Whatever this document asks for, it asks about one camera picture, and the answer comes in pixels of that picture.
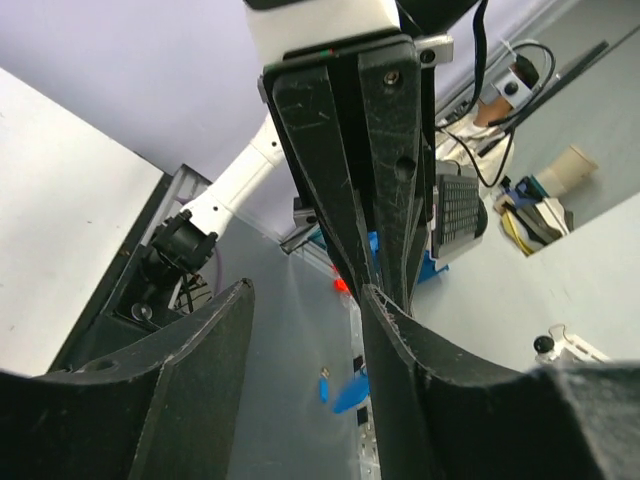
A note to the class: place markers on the blue key tag with ring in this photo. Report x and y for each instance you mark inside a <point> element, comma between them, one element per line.
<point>351,395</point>

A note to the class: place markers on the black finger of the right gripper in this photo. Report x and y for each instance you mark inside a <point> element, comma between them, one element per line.
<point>395,140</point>
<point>315,149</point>

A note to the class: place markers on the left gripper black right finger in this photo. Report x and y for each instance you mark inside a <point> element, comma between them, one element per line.
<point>441,412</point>

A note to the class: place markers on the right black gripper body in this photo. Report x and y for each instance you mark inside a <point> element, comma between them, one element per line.
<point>366,65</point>

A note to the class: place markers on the person in white shirt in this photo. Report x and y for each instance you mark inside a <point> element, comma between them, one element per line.
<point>477,139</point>

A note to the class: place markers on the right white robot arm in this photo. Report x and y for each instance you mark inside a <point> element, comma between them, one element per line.
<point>277,26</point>

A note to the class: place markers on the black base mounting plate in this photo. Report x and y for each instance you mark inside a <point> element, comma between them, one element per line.
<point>148,285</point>

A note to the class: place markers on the black keyboard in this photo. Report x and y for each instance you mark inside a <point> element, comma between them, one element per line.
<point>460,214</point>

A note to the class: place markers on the blue storage box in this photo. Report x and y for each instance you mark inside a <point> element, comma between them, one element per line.
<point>428,270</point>

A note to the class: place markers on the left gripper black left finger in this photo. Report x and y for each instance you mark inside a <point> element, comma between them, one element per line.
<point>164,407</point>

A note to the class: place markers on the beige paper cup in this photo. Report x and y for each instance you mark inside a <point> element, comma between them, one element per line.
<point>566,172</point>

